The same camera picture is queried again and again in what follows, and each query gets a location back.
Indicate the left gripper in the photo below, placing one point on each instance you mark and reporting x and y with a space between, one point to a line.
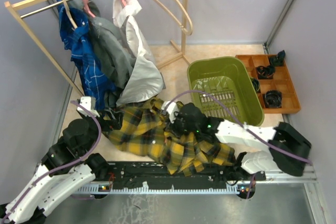
115 123

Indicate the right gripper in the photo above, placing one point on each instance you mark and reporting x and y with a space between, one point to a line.
173 126

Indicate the yellow plaid shirt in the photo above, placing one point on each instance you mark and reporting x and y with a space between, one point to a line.
143 132

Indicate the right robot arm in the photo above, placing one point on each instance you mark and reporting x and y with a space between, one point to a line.
281 147

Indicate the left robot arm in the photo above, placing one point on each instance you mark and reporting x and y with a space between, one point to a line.
68 165

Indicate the blue plaid shirt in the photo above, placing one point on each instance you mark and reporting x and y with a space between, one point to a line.
76 39

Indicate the white shirt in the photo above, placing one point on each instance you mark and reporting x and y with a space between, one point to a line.
145 80

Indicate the grey shirt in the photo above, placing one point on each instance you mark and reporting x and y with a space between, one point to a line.
107 43

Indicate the beige hanger with blue shirt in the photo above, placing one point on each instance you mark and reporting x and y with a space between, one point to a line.
68 13

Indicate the green plastic basket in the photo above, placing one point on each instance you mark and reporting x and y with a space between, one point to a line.
226 79

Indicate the black part beside basket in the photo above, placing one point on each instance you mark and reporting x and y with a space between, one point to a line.
256 84

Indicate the black round part in tray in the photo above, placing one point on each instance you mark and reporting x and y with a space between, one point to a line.
273 99

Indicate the black part in tray corner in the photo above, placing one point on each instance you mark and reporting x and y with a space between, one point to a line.
278 59

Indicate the wooden clothes rack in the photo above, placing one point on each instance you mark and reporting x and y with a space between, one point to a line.
185 24

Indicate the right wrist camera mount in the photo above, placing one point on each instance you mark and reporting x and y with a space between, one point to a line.
172 110

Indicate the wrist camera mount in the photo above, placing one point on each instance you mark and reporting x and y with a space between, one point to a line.
172 110
89 104

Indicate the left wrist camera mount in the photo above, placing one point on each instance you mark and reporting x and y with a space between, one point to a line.
89 104

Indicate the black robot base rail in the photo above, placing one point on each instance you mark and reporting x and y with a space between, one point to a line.
131 178

